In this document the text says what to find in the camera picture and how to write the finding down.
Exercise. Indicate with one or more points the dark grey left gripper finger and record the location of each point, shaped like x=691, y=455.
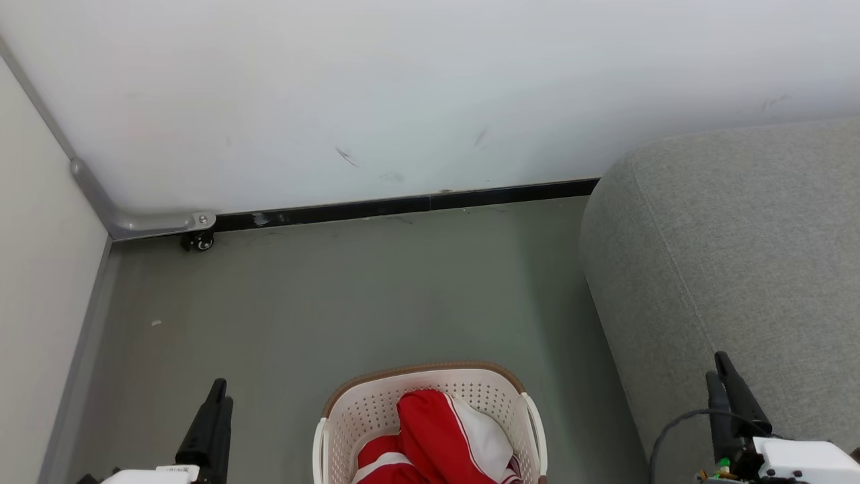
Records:
x=227, y=430
x=205, y=437

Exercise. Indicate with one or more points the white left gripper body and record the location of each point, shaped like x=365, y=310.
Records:
x=161, y=475

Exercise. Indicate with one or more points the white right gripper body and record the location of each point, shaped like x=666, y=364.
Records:
x=799, y=460

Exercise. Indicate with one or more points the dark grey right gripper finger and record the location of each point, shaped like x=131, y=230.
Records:
x=723, y=423
x=746, y=410

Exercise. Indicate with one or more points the red and white garment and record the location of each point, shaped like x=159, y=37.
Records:
x=430, y=437

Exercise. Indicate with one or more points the grey upholstered seat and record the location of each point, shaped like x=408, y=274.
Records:
x=739, y=235

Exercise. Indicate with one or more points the white perforated laundry basket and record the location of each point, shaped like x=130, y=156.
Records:
x=369, y=410

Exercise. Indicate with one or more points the small black caster wheel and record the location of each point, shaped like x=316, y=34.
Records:
x=199, y=241

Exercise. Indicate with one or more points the black baseboard strip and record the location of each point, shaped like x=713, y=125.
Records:
x=403, y=205

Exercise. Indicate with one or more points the grey metal partition frame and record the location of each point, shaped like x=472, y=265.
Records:
x=79, y=376

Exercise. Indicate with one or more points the grey metal corner bracket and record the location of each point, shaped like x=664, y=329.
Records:
x=148, y=222

